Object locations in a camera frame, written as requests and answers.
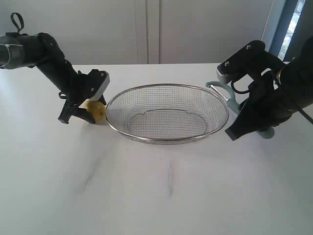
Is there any oval metal mesh basket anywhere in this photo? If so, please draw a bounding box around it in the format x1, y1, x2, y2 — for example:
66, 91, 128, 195
106, 83, 229, 145

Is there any yellow lemon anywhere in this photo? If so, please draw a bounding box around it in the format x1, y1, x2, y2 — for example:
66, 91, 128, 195
85, 101, 106, 122

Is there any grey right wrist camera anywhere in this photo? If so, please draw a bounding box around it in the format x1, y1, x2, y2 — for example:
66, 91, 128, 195
217, 64, 236, 84

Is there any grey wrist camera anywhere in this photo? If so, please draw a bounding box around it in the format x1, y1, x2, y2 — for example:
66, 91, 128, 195
89, 71, 110, 101
217, 64, 236, 84

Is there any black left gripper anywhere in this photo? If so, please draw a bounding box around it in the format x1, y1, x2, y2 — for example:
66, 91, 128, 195
58, 69, 107, 124

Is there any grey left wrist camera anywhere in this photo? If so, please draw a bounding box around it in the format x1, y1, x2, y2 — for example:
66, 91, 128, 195
89, 71, 110, 101

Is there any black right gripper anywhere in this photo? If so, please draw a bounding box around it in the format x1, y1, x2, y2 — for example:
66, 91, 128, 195
221, 40, 292, 141

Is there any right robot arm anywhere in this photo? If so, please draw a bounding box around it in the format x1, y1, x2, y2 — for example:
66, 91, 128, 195
217, 38, 313, 141

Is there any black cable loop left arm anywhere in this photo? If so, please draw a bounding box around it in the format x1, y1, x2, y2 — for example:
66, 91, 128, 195
10, 12, 24, 33

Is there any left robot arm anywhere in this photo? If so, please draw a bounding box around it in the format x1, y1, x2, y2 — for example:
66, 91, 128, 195
0, 33, 110, 124

